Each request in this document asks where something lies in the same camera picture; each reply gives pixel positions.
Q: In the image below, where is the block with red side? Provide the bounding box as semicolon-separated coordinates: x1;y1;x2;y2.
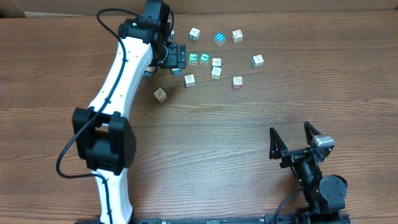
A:
154;88;167;102

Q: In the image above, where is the plain block hourglass drawing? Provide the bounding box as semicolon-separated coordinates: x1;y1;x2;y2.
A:
232;29;243;43

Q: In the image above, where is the block with yellow side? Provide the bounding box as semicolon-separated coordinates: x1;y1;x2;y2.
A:
184;74;195;88

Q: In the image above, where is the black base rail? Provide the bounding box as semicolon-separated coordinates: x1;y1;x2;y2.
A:
75;214;351;224

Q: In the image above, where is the block with green R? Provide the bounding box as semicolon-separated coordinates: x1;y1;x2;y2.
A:
169;30;175;41

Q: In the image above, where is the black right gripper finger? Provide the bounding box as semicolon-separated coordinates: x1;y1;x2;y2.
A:
304;121;321;146
269;127;288;159

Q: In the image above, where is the block with red G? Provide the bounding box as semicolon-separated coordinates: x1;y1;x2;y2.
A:
233;77;243;90

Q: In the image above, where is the block with yellow C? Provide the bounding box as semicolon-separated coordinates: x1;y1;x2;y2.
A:
211;67;222;80

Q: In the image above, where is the block with green 4 top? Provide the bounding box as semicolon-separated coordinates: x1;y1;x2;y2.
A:
200;53;210;66

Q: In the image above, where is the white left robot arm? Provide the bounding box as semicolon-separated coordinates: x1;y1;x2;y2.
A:
71;17;185;223

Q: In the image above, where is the block with green L top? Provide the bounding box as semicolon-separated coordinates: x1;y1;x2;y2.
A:
188;54;198;65

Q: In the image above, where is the block with blue H side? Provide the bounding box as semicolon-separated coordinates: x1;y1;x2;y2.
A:
172;68;182;75

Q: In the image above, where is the block with blue top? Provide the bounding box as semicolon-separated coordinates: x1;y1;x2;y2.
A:
214;32;226;47

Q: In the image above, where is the cardboard backdrop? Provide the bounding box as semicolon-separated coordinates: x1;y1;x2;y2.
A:
1;0;397;17

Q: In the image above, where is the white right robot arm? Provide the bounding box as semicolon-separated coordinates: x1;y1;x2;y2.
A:
264;121;350;223

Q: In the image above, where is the block with teal letter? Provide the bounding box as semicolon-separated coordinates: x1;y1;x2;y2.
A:
189;27;200;42

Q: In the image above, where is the block with umbrella drawing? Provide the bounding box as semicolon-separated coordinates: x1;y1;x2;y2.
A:
251;54;264;68

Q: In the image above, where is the block with blue D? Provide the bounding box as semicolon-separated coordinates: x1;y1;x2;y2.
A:
143;67;154;77

